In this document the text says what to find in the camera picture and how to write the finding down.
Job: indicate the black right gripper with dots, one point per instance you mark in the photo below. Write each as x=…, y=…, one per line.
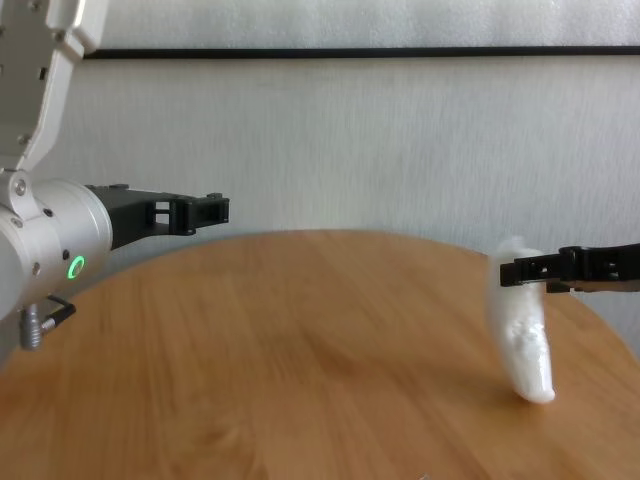
x=607, y=267

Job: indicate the black wall rail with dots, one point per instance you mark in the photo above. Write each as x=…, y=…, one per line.
x=360, y=53

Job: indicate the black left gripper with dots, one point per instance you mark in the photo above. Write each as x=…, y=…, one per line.
x=135, y=212

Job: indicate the white plastic-wrapped sandbag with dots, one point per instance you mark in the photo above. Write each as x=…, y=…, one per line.
x=527, y=340

